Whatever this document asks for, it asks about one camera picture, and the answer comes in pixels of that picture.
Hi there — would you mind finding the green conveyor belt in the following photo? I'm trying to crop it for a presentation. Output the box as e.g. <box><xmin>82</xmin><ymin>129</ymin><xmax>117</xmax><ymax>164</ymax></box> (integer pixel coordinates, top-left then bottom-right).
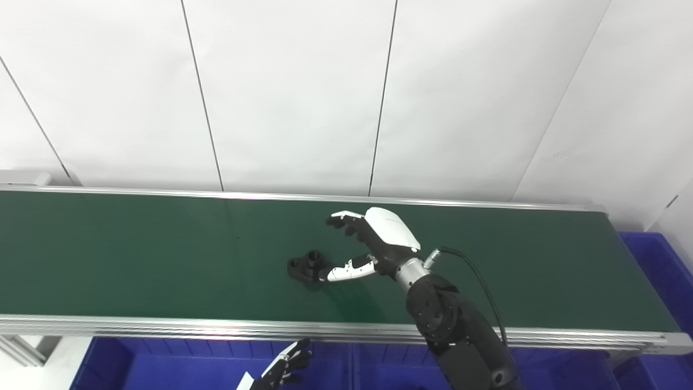
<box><xmin>0</xmin><ymin>184</ymin><xmax>693</xmax><ymax>356</ymax></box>
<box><xmin>0</xmin><ymin>190</ymin><xmax>681</xmax><ymax>333</ymax></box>

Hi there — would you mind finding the blue plastic bin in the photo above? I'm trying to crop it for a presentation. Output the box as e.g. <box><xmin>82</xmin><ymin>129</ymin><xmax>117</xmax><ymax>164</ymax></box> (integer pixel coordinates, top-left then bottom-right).
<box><xmin>611</xmin><ymin>231</ymin><xmax>693</xmax><ymax>390</ymax></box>
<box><xmin>69</xmin><ymin>336</ymin><xmax>356</xmax><ymax>390</ymax></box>
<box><xmin>349</xmin><ymin>341</ymin><xmax>623</xmax><ymax>390</ymax></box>

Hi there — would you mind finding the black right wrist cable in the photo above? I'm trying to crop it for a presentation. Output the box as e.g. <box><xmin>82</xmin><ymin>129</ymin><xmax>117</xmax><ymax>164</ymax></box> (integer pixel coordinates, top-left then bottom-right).
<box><xmin>424</xmin><ymin>246</ymin><xmax>509</xmax><ymax>348</ymax></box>

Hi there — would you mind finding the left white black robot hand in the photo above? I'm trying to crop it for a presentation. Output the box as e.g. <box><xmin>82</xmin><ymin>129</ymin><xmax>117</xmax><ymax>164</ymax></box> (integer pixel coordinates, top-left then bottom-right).
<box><xmin>237</xmin><ymin>339</ymin><xmax>314</xmax><ymax>390</ymax></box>

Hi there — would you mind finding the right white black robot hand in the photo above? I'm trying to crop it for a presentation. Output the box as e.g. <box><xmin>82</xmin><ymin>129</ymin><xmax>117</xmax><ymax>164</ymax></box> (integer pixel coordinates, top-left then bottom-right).
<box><xmin>325</xmin><ymin>206</ymin><xmax>423</xmax><ymax>283</ymax></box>

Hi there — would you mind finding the black machined part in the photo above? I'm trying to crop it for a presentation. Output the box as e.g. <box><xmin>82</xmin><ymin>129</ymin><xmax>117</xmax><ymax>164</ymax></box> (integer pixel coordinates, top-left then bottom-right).
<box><xmin>287</xmin><ymin>249</ymin><xmax>334</xmax><ymax>284</ymax></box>

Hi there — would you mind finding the aluminium conveyor leg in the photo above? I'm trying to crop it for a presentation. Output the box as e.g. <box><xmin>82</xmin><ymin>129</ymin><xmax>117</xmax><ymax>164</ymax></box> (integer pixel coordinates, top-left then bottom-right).
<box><xmin>0</xmin><ymin>334</ymin><xmax>61</xmax><ymax>368</ymax></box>

